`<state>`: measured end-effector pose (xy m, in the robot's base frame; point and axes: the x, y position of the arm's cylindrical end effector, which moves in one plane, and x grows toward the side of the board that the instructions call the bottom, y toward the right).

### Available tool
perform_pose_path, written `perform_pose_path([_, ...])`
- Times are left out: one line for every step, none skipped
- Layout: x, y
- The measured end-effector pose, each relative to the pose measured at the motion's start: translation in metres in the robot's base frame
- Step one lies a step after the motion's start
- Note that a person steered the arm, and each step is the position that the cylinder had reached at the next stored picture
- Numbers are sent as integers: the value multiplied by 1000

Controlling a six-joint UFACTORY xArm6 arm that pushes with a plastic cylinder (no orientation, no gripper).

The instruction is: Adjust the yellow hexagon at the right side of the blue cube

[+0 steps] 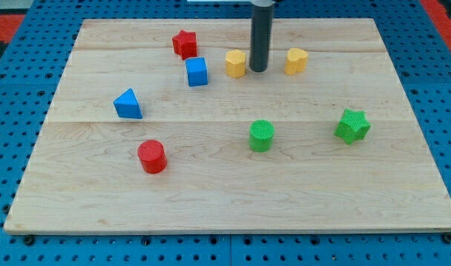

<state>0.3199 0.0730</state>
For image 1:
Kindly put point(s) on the green star block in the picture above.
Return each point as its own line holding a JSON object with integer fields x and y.
{"x": 352, "y": 126}

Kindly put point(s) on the red star block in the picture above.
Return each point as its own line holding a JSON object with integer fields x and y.
{"x": 185, "y": 44}

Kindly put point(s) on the yellow hexagon block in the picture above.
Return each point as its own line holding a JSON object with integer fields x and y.
{"x": 235, "y": 63}

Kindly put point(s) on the red cylinder block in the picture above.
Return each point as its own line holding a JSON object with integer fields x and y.
{"x": 152, "y": 156}

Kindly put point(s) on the yellow heart block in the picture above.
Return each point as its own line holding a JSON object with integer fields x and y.
{"x": 296, "y": 61}

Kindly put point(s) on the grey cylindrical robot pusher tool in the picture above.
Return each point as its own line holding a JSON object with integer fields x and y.
{"x": 262, "y": 13}

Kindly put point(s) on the light wooden board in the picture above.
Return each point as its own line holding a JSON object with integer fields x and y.
{"x": 84, "y": 176}

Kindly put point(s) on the green cylinder block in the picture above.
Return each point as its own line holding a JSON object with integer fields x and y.
{"x": 261, "y": 134}

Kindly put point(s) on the blue cube block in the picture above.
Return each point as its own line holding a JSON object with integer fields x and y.
{"x": 197, "y": 72}

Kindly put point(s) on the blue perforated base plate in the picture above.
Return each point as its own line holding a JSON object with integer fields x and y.
{"x": 32, "y": 65}

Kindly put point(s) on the blue triangle block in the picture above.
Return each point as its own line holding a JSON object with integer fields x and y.
{"x": 127, "y": 105}

